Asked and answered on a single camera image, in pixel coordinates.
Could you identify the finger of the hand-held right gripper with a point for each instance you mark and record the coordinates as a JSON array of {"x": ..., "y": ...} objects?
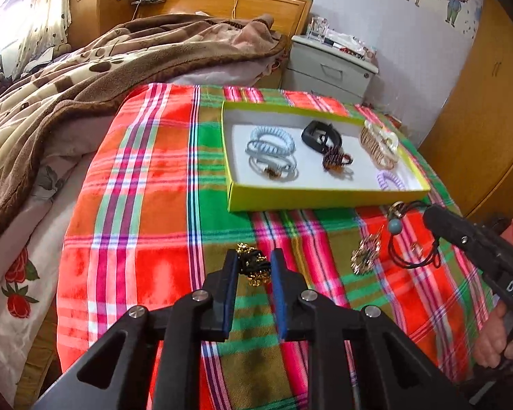
[{"x": 446, "y": 224}]

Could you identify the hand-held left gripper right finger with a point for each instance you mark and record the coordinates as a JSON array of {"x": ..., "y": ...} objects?
[{"x": 278, "y": 290}]

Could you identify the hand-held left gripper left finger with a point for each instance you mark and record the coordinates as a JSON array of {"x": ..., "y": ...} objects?
[{"x": 231, "y": 290}]

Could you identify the green cardboard box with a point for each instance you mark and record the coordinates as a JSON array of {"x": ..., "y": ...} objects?
[{"x": 325, "y": 198}]

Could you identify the clear hair claw clip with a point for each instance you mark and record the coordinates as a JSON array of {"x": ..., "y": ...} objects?
[{"x": 376, "y": 145}]

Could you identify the black wristband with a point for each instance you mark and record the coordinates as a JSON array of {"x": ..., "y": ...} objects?
[{"x": 310, "y": 136}]

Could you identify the person's right hand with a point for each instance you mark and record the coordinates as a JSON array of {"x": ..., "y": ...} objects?
[{"x": 491, "y": 341}]

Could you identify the gold snowflake brooch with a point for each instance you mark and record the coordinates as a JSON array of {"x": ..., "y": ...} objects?
[{"x": 363, "y": 256}]

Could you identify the plaid cloth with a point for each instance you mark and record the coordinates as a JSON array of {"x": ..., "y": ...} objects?
[{"x": 132, "y": 222}]

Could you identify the white nightstand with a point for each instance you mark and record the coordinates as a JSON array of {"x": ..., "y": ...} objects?
[{"x": 325, "y": 72}]

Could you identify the clutter on nightstand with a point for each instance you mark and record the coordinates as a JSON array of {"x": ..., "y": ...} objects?
[{"x": 350, "y": 45}]

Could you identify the floral bedsheet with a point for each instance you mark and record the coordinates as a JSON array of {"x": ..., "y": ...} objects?
[{"x": 25, "y": 264}]

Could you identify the clear glass container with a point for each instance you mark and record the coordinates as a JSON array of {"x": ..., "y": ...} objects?
[{"x": 317, "y": 30}]

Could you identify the brown patterned blanket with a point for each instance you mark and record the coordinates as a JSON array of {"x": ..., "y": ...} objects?
[{"x": 68, "y": 94}]

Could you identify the wooden headboard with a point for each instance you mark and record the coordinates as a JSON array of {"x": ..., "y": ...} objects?
[{"x": 260, "y": 6}]

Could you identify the dotted curtain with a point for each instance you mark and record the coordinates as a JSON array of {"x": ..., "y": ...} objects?
[{"x": 47, "y": 8}]

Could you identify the window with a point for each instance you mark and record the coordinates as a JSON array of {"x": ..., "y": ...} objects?
[{"x": 0, "y": 21}]

